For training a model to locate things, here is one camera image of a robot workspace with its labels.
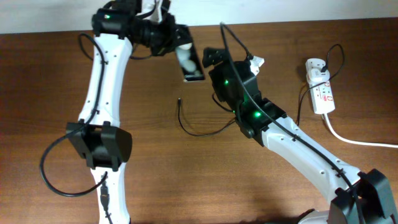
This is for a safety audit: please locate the white power strip cord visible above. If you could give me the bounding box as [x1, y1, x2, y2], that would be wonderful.
[322, 113, 398, 149]

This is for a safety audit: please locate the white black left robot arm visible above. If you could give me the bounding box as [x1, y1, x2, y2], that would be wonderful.
[67, 1, 193, 223]

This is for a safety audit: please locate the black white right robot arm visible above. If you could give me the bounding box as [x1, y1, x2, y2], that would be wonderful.
[202, 47, 397, 223]

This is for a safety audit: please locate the black smartphone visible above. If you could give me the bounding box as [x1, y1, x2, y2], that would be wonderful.
[175, 43, 205, 83]

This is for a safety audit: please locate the white power strip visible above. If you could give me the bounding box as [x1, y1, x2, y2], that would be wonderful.
[305, 58, 335, 114]

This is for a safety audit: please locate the white usb charger adapter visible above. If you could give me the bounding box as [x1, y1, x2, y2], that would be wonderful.
[306, 68, 330, 85]

